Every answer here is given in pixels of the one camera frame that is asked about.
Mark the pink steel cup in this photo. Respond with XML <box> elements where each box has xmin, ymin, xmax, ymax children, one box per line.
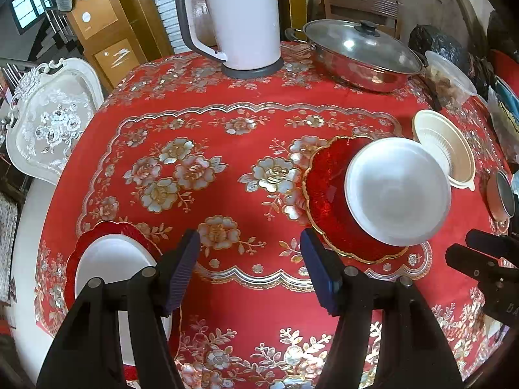
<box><xmin>486</xmin><ymin>171</ymin><xmax>515</xmax><ymax>234</ymax></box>

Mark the white foam plate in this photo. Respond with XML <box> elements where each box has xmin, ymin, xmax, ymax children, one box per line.
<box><xmin>74</xmin><ymin>234</ymin><xmax>172</xmax><ymax>366</ymax></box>

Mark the white foam bowl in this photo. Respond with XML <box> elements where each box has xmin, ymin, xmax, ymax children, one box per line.
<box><xmin>344</xmin><ymin>137</ymin><xmax>451</xmax><ymax>247</ymax></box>

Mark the red glass bowl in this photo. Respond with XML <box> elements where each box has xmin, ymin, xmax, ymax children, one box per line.
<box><xmin>64</xmin><ymin>221</ymin><xmax>182</xmax><ymax>380</ymax></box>

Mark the cream plastic bowl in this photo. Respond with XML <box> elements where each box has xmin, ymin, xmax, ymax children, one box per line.
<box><xmin>412</xmin><ymin>110</ymin><xmax>476</xmax><ymax>192</ymax></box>

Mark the red glass plate gold rim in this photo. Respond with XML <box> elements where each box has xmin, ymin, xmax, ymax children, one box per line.
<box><xmin>301</xmin><ymin>135</ymin><xmax>407</xmax><ymax>265</ymax></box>

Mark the clear bag of dried goods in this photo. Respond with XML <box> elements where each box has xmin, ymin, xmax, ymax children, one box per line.
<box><xmin>487</xmin><ymin>87</ymin><xmax>519</xmax><ymax>163</ymax></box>

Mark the clear plastic food container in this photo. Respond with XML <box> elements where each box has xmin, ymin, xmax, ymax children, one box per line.
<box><xmin>425</xmin><ymin>50</ymin><xmax>477</xmax><ymax>109</ymax></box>

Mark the red plastic basin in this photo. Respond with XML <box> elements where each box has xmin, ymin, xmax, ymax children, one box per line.
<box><xmin>489</xmin><ymin>49</ymin><xmax>519</xmax><ymax>95</ymax></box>

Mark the red floral tablecloth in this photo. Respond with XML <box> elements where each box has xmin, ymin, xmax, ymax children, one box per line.
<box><xmin>33</xmin><ymin>40</ymin><xmax>513</xmax><ymax>389</ymax></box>

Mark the black plastic bag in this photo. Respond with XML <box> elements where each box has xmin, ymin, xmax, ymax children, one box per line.
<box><xmin>408</xmin><ymin>25</ymin><xmax>471</xmax><ymax>74</ymax></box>

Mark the steel pot glass lid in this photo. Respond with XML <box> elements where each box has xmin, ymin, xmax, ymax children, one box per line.
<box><xmin>285</xmin><ymin>19</ymin><xmax>428</xmax><ymax>93</ymax></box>

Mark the white ornate chair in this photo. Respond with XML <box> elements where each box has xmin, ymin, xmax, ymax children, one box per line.
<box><xmin>5</xmin><ymin>58</ymin><xmax>104</xmax><ymax>185</ymax></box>

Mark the wooden chair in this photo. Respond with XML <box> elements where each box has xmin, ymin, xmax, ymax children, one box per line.
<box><xmin>321</xmin><ymin>0</ymin><xmax>401</xmax><ymax>40</ymax></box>

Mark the wooden cabinet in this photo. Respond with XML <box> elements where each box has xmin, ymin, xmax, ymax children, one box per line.
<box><xmin>67</xmin><ymin>0</ymin><xmax>173</xmax><ymax>91</ymax></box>

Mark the white electric kettle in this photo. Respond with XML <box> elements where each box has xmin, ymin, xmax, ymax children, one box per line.
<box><xmin>176</xmin><ymin>0</ymin><xmax>283</xmax><ymax>79</ymax></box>

